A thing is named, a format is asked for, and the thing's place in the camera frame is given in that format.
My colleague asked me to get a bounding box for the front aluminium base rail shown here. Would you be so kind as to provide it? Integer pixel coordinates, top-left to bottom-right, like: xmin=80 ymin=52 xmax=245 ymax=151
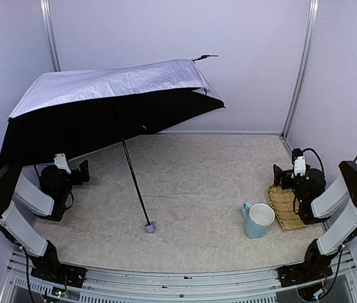
xmin=0 ymin=250 xmax=357 ymax=302

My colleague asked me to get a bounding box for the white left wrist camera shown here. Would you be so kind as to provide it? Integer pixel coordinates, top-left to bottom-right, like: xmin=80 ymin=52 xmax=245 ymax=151
xmin=54 ymin=153 xmax=71 ymax=174

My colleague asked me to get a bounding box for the right aluminium frame post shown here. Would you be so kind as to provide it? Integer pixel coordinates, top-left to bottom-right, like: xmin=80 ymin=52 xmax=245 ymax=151
xmin=281 ymin=0 xmax=319 ymax=141

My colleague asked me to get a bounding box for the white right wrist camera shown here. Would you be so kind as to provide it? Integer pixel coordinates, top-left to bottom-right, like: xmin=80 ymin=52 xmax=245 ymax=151
xmin=291 ymin=148 xmax=306 ymax=178

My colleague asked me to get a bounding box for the left aluminium frame post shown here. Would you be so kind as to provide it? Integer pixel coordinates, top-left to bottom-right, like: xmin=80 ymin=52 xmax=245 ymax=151
xmin=40 ymin=0 xmax=61 ymax=72

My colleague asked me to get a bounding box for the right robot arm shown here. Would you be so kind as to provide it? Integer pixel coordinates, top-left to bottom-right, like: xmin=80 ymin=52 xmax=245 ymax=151
xmin=273 ymin=161 xmax=357 ymax=287

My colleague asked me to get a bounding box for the light blue ceramic mug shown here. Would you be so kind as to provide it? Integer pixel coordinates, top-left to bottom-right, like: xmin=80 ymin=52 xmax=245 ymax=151
xmin=242 ymin=202 xmax=276 ymax=239

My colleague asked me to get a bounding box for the lavender folding umbrella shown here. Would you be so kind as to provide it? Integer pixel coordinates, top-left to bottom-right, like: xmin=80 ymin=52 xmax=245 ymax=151
xmin=0 ymin=54 xmax=226 ymax=235

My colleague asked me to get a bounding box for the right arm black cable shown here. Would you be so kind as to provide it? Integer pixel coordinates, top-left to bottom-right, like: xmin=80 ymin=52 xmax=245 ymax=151
xmin=304 ymin=135 xmax=357 ymax=177

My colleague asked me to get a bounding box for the woven bamboo tray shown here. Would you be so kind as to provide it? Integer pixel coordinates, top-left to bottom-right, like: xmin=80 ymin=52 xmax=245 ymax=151
xmin=267 ymin=185 xmax=308 ymax=232

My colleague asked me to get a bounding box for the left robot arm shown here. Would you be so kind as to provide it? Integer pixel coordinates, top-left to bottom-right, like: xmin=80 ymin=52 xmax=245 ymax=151
xmin=0 ymin=162 xmax=86 ymax=288

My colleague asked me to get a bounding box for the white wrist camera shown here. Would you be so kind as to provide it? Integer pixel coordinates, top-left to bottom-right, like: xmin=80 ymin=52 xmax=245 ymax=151
xmin=54 ymin=153 xmax=71 ymax=174
xmin=291 ymin=148 xmax=306 ymax=178

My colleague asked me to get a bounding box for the aluminium frame post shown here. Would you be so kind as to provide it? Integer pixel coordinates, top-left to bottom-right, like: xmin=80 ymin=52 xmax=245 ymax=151
xmin=40 ymin=0 xmax=61 ymax=72
xmin=281 ymin=0 xmax=319 ymax=141

